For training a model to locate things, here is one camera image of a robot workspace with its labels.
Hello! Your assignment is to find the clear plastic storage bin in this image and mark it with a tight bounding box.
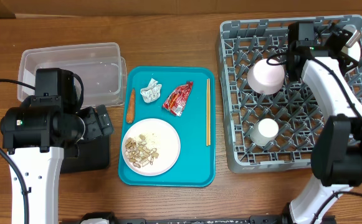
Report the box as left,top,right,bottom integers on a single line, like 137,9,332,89
18,42,127,107

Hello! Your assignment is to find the pink-white bowl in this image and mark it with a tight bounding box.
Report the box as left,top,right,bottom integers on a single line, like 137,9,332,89
247,58,285,95

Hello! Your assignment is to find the large white plate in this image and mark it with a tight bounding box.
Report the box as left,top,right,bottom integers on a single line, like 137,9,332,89
121,118,181,176

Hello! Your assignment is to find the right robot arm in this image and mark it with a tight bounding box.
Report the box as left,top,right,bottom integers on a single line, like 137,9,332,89
286,21,362,223

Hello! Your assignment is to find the black rectangular tray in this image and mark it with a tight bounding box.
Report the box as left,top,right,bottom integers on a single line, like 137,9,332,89
60,136,110,174

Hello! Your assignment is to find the orange carrot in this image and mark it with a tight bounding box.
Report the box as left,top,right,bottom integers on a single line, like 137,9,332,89
126,89,136,124

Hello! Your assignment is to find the teal serving tray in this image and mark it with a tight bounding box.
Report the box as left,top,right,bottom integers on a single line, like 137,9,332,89
118,66,216,187

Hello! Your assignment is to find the white bowl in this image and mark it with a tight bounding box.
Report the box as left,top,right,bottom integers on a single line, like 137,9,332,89
342,24,361,73

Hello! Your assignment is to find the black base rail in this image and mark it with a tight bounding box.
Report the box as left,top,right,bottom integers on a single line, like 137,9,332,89
59,212,293,224

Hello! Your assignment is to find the white cup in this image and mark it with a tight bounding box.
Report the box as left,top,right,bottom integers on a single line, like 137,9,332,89
250,118,279,147

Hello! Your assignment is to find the grey dishwasher rack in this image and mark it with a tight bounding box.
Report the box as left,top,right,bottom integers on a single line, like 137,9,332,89
219,15,362,173

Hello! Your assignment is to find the white paper ball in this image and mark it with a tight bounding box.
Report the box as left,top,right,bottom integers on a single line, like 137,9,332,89
140,78,162,103

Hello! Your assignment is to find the red snack wrapper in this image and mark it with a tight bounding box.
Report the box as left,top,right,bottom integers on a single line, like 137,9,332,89
162,82,193,116

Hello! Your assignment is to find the wooden chopstick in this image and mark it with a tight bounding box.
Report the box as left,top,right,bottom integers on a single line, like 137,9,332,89
206,78,210,146
207,78,211,146

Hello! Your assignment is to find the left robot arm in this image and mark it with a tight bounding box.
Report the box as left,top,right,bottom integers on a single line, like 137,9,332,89
0,68,113,223

